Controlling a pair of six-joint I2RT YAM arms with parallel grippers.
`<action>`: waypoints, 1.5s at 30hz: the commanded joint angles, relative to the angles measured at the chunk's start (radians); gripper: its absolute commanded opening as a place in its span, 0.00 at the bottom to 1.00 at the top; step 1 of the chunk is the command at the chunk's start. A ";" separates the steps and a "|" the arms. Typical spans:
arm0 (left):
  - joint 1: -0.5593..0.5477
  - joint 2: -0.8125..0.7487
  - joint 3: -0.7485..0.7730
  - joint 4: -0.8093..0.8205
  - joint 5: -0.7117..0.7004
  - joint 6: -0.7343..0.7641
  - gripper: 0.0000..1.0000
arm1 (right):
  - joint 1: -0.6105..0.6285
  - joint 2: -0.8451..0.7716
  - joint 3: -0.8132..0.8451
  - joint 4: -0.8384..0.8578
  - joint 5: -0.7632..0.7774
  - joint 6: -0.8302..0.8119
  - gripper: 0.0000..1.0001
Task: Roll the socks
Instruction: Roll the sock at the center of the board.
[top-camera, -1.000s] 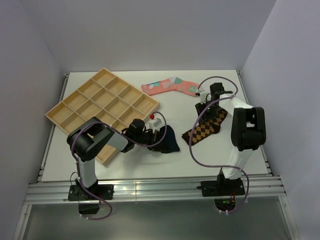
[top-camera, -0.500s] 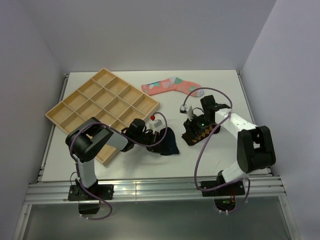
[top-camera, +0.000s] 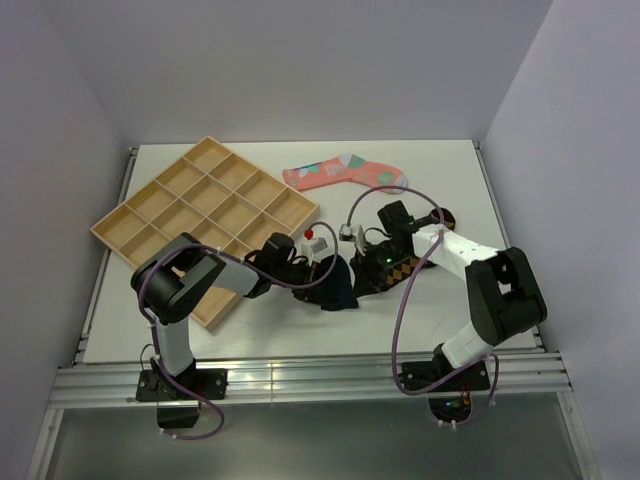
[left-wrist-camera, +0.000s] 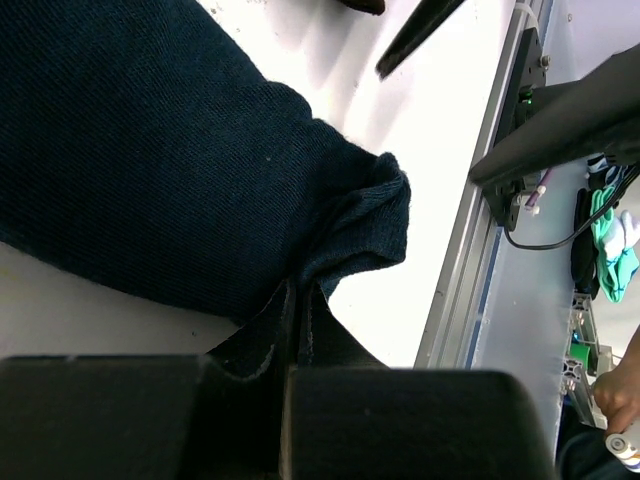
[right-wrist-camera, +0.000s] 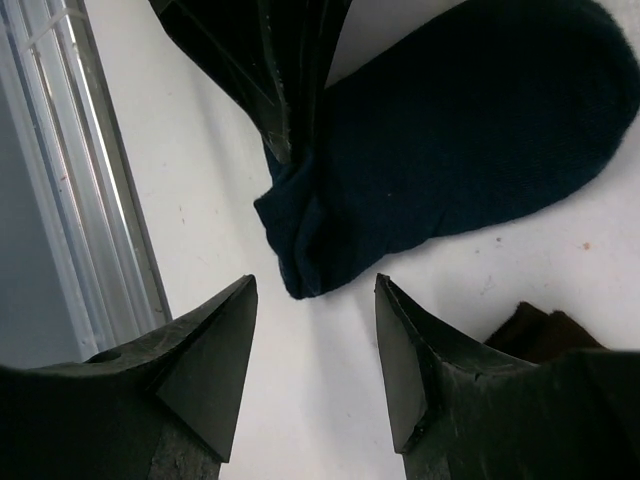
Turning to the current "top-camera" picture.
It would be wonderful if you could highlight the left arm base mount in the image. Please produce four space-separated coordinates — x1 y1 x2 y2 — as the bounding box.
135 359 228 436

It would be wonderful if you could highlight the pink patterned sock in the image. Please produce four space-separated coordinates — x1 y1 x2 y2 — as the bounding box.
282 153 409 194

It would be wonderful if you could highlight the navy ankle sock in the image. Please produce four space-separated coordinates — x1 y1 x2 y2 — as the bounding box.
294 256 359 312

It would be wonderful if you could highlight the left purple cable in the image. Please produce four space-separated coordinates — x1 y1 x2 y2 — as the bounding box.
138 222 339 441

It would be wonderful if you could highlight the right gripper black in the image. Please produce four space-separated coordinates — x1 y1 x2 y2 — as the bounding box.
350 240 410 299

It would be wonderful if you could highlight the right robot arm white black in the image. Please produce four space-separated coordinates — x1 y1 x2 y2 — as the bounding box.
339 201 547 390

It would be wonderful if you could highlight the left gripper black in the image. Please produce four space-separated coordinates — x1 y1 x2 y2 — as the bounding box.
271 259 331 307

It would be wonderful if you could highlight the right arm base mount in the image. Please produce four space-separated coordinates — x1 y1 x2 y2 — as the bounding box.
399 359 498 428

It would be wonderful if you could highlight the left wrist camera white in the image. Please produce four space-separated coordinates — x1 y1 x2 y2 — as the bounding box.
301 229 328 265

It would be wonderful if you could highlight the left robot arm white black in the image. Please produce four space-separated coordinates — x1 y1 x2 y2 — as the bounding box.
130 232 337 399

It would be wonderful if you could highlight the wooden compartment tray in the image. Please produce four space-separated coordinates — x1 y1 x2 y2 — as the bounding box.
89 135 320 333

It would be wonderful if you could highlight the aluminium frame rail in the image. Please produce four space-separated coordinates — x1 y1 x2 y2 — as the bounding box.
48 350 572 409

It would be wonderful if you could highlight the brown orange argyle sock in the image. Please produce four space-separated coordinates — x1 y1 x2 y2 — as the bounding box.
349 201 440 298

